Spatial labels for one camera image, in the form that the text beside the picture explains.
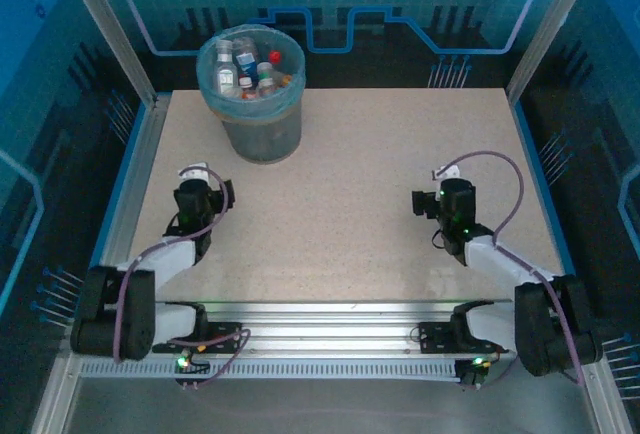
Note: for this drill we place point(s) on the aluminium frame post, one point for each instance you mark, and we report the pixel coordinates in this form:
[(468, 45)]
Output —
[(550, 24), (107, 29)]

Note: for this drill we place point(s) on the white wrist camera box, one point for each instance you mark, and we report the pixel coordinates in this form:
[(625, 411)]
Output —
[(447, 171), (195, 171)]

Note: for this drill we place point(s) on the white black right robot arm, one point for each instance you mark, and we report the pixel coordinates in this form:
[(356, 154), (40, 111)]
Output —
[(492, 256)]

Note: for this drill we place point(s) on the clear bottle red cap red label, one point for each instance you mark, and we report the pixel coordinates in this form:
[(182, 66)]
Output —
[(274, 57)]

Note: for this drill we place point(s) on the black connector box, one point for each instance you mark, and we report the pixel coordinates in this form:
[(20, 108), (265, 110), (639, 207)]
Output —
[(472, 371)]

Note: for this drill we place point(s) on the clear bottle white cap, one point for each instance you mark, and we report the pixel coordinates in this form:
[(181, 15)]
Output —
[(226, 74)]

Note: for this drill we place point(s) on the blue printed side panel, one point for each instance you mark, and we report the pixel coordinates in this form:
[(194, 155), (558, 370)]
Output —
[(605, 129), (35, 129)]

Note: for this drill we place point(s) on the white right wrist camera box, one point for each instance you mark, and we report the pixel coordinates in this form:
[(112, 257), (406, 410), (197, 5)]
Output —
[(447, 171)]

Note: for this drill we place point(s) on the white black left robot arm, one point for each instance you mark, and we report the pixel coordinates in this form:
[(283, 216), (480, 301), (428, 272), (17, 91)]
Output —
[(165, 256)]

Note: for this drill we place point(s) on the blue table edge strip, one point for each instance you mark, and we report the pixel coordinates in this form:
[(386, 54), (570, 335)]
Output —
[(545, 199), (129, 154)]

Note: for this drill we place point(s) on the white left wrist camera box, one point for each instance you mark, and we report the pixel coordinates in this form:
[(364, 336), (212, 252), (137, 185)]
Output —
[(195, 171)]

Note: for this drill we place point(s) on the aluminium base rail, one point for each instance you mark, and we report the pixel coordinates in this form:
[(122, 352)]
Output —
[(325, 324)]

